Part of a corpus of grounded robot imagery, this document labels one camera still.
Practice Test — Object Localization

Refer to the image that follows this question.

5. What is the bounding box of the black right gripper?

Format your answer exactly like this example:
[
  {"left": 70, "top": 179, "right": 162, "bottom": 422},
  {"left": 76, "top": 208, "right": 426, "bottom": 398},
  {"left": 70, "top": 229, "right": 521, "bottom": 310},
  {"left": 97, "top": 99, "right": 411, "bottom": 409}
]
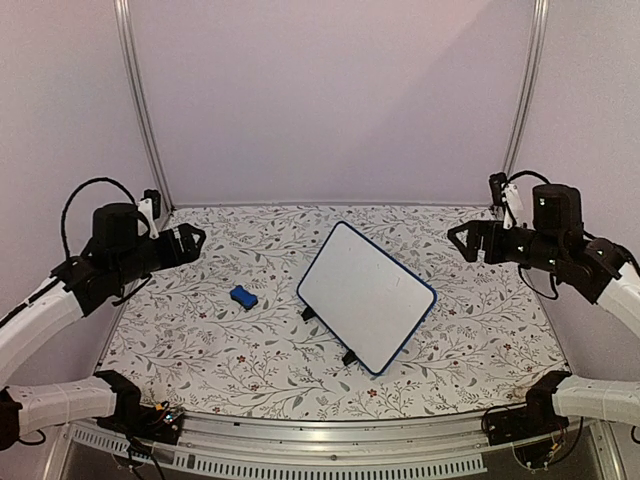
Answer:
[{"left": 448, "top": 219, "right": 565, "bottom": 274}]

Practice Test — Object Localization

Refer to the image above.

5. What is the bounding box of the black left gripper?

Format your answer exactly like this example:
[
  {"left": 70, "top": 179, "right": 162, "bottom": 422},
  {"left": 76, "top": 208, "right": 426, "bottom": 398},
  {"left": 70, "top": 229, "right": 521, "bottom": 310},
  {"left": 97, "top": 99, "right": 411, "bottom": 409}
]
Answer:
[{"left": 112, "top": 222, "right": 206, "bottom": 287}]

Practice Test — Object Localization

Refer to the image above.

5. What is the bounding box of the blue whiteboard eraser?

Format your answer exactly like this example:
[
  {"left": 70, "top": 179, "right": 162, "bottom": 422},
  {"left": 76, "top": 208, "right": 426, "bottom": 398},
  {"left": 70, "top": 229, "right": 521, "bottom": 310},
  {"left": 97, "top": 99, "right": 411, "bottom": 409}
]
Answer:
[{"left": 229, "top": 285, "right": 258, "bottom": 310}]

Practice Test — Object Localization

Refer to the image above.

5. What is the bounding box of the small blue-framed whiteboard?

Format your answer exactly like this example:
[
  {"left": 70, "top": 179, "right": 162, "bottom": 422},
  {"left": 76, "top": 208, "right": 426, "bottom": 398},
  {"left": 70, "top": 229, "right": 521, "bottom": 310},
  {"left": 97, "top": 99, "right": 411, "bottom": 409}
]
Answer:
[{"left": 296, "top": 221, "right": 438, "bottom": 376}]

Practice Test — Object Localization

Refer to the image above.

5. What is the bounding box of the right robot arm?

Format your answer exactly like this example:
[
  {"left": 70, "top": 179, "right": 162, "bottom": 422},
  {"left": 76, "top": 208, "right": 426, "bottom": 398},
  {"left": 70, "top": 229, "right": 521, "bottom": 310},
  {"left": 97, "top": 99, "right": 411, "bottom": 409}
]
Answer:
[{"left": 448, "top": 173, "right": 639, "bottom": 445}]

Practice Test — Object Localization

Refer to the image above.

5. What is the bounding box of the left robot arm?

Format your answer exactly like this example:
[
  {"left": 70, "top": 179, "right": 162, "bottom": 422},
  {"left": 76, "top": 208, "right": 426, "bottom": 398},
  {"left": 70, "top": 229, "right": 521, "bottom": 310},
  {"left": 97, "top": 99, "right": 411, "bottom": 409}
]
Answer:
[{"left": 1, "top": 201, "right": 206, "bottom": 450}]

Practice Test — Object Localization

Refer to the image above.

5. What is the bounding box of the floral patterned table mat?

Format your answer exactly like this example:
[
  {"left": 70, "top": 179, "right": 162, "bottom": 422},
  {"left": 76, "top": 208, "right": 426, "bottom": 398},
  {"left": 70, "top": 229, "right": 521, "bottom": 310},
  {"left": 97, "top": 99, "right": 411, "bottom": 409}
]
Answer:
[{"left": 103, "top": 206, "right": 568, "bottom": 421}]

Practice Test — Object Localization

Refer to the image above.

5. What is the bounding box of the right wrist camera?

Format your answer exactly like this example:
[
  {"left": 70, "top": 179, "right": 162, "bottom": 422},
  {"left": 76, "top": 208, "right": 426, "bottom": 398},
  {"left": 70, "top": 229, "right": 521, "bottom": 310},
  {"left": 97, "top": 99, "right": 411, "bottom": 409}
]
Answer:
[{"left": 489, "top": 172, "right": 524, "bottom": 230}]

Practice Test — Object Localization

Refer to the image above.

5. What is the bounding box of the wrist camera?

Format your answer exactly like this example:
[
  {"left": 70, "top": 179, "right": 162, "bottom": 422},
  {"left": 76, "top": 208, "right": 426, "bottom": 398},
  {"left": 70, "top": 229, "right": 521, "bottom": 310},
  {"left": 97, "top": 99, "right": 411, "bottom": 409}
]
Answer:
[
  {"left": 489, "top": 172, "right": 524, "bottom": 230},
  {"left": 138, "top": 189, "right": 162, "bottom": 240}
]

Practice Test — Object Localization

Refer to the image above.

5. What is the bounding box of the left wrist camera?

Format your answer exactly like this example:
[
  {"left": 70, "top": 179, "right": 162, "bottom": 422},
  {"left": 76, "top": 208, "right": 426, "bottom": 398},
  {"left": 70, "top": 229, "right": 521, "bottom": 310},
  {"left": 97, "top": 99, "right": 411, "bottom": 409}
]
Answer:
[{"left": 138, "top": 189, "right": 162, "bottom": 240}]

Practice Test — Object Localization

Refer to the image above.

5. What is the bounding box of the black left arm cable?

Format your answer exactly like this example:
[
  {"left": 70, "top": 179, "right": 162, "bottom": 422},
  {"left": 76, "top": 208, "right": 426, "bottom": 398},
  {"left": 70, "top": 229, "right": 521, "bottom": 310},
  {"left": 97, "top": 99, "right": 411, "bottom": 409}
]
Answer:
[{"left": 59, "top": 177, "right": 139, "bottom": 261}]

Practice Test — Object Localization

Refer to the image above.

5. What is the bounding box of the right aluminium frame post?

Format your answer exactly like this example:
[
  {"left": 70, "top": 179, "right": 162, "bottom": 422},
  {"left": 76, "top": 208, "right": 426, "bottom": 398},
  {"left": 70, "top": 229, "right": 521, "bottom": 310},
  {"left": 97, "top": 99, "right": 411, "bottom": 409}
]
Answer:
[{"left": 502, "top": 0, "right": 549, "bottom": 178}]

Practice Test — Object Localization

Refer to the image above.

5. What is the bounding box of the aluminium frame post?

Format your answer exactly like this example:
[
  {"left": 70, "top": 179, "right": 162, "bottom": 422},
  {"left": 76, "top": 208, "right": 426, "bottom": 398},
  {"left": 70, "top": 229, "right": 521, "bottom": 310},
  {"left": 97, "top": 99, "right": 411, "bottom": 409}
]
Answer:
[
  {"left": 502, "top": 0, "right": 549, "bottom": 178},
  {"left": 113, "top": 0, "right": 175, "bottom": 213}
]

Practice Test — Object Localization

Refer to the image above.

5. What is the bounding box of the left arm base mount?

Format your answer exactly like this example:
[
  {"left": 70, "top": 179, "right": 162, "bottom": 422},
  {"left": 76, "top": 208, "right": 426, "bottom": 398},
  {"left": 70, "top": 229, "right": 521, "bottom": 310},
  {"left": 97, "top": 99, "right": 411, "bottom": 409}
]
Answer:
[{"left": 97, "top": 397, "right": 185, "bottom": 445}]

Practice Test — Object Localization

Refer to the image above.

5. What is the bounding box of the wire whiteboard stand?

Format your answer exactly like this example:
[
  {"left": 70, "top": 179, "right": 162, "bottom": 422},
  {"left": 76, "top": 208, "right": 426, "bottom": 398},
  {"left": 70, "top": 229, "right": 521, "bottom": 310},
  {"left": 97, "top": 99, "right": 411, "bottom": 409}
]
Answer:
[{"left": 301, "top": 307, "right": 358, "bottom": 367}]

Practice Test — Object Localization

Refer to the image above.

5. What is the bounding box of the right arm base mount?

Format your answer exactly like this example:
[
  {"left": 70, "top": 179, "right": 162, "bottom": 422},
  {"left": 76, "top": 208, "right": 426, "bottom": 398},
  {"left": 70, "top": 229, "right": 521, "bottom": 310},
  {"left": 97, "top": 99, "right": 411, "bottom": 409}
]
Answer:
[{"left": 481, "top": 397, "right": 570, "bottom": 446}]

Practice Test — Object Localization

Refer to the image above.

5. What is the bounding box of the front aluminium rail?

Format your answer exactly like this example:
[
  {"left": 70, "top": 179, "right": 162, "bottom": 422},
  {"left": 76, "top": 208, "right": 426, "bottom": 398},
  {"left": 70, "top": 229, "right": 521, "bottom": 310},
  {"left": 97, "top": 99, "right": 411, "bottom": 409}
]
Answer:
[{"left": 44, "top": 412, "right": 635, "bottom": 479}]

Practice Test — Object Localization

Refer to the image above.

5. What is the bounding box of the left aluminium frame post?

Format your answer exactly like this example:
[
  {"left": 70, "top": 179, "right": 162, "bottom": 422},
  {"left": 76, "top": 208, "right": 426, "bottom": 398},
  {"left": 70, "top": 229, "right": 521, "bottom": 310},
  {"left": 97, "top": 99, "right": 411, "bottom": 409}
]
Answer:
[{"left": 113, "top": 0, "right": 175, "bottom": 213}]

